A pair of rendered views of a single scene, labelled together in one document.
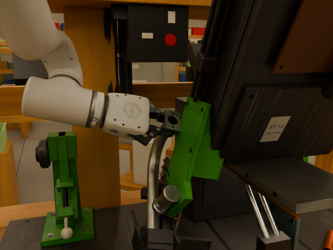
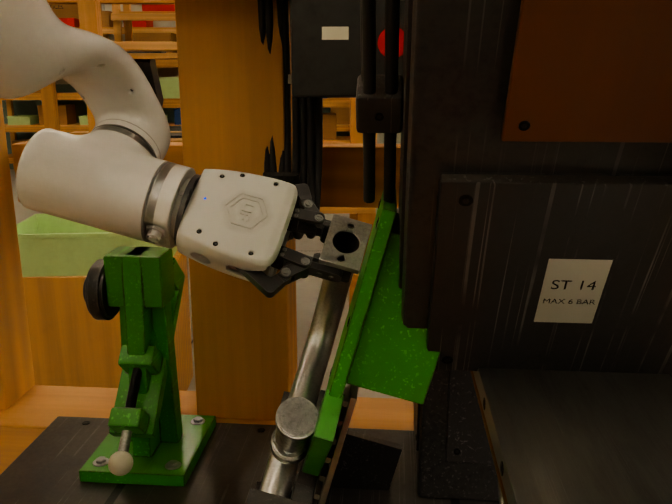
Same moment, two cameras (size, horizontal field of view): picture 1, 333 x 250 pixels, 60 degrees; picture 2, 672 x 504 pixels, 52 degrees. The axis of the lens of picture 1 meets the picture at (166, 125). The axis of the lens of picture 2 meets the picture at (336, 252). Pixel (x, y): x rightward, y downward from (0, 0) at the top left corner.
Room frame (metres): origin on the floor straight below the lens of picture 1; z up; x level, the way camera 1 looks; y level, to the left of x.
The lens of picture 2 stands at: (0.06, -0.24, 1.37)
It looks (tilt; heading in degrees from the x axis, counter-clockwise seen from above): 14 degrees down; 21
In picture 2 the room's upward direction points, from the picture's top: straight up
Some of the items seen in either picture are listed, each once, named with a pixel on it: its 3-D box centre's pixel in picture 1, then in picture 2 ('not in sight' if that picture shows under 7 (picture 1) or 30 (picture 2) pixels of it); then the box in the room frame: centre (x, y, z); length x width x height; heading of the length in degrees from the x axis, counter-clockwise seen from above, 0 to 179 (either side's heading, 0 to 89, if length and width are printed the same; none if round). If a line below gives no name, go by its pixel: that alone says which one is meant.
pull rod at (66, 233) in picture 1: (66, 224); (124, 445); (0.64, 0.25, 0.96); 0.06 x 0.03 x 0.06; 16
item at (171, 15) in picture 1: (154, 35); (367, 32); (0.88, 0.03, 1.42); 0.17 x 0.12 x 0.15; 106
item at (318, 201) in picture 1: (265, 166); (571, 388); (0.64, -0.23, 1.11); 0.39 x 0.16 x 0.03; 16
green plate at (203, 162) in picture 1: (199, 144); (392, 308); (0.63, -0.07, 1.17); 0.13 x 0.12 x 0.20; 106
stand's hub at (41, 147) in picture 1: (42, 154); (101, 289); (0.71, 0.32, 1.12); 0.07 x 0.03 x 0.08; 16
